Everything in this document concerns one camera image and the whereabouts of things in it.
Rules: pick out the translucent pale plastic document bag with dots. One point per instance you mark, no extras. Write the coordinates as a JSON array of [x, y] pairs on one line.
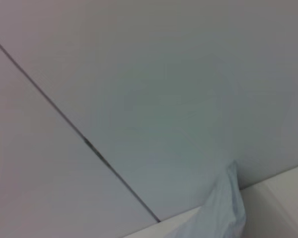
[[221, 213]]

